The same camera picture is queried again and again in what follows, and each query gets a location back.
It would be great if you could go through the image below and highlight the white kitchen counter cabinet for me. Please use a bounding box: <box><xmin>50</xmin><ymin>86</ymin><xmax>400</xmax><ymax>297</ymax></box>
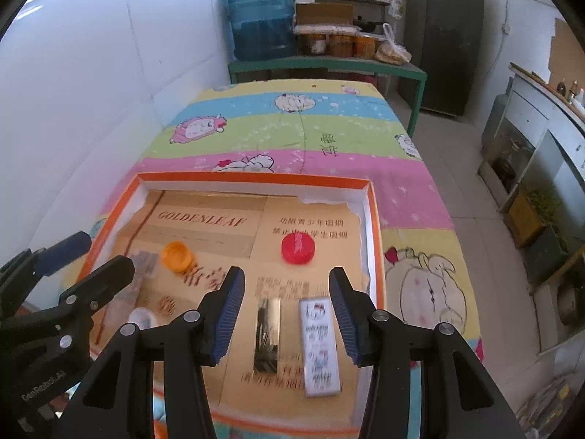
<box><xmin>478</xmin><ymin>64</ymin><xmax>584</xmax><ymax>353</ymax></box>

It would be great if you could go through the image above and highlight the plastic bag of food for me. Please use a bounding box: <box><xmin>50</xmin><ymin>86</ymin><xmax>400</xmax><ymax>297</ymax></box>
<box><xmin>375</xmin><ymin>23</ymin><xmax>411</xmax><ymax>65</ymax></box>

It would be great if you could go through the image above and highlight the green metal table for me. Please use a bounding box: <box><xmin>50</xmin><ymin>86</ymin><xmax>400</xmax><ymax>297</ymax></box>
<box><xmin>228</xmin><ymin>56</ymin><xmax>427</xmax><ymax>137</ymax></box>

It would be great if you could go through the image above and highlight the red cola bottle cap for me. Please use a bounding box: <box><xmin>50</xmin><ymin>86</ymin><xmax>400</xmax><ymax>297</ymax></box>
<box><xmin>280</xmin><ymin>231</ymin><xmax>315</xmax><ymax>264</ymax></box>

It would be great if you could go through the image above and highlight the blue water jug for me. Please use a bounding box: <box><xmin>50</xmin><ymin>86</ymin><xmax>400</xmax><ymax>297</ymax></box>
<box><xmin>227</xmin><ymin>0</ymin><xmax>295</xmax><ymax>61</ymax></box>

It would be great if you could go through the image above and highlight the orange-rimmed cardboard tray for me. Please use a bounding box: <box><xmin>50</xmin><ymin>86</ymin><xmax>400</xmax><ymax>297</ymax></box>
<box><xmin>82</xmin><ymin>172</ymin><xmax>385</xmax><ymax>437</ymax></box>

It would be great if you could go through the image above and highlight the black refrigerator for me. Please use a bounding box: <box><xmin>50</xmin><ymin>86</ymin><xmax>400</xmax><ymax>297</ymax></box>
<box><xmin>404</xmin><ymin>0</ymin><xmax>484</xmax><ymax>117</ymax></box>

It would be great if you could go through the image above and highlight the white Hello Kitty lighter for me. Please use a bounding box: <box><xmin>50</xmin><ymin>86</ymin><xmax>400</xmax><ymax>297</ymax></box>
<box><xmin>299</xmin><ymin>297</ymin><xmax>341</xmax><ymax>397</ymax></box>

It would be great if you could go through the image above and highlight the potted green plant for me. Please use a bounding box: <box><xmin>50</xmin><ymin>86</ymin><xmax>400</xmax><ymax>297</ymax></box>
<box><xmin>504</xmin><ymin>186</ymin><xmax>561</xmax><ymax>248</ymax></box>

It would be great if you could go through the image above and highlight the gold lighter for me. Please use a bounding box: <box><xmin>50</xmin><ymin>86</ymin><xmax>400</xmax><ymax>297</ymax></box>
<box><xmin>254</xmin><ymin>297</ymin><xmax>280</xmax><ymax>375</ymax></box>

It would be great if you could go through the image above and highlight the clear patterned lighter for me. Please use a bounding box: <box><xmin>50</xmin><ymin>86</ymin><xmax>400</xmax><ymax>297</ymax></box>
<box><xmin>102</xmin><ymin>251</ymin><xmax>159</xmax><ymax>329</ymax></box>

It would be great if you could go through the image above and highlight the cardboard box on shelf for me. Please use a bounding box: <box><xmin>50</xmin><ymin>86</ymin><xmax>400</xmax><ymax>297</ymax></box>
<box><xmin>295</xmin><ymin>2</ymin><xmax>353</xmax><ymax>26</ymax></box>

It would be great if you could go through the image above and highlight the plain orange bottle cap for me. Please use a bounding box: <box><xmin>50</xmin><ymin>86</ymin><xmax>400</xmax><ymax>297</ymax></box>
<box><xmin>160</xmin><ymin>241</ymin><xmax>195</xmax><ymax>274</ymax></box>

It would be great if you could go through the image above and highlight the white QR code cap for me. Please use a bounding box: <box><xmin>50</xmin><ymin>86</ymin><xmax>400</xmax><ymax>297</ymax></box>
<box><xmin>128</xmin><ymin>307</ymin><xmax>158</xmax><ymax>330</ymax></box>

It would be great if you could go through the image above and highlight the colourful cartoon quilt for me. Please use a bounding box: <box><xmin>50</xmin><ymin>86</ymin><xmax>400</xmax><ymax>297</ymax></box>
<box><xmin>58</xmin><ymin>77</ymin><xmax>486</xmax><ymax>439</ymax></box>

